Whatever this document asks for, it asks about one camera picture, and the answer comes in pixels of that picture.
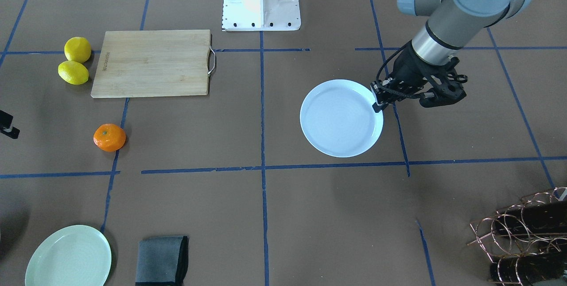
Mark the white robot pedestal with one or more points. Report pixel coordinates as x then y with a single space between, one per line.
260 15

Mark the dark wine bottle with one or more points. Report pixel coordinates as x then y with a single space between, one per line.
531 270
542 220

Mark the folded grey cloth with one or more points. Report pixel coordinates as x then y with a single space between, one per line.
162 261

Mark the light green plate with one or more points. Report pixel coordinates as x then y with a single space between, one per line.
77 255

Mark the light blue plate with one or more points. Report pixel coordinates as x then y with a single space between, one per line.
337 118

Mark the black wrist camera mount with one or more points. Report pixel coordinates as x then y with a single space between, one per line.
446 84

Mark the wooden cutting board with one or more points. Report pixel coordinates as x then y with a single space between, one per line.
158 63

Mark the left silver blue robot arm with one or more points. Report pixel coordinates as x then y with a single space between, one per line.
451 24

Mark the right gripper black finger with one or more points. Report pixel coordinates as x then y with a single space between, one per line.
6 126

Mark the yellow lemon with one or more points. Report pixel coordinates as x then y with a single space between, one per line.
77 49
73 72

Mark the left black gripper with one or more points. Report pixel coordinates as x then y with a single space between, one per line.
408 71

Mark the orange fruit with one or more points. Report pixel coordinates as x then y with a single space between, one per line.
109 137

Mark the copper wire bottle rack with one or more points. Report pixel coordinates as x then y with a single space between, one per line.
497 246

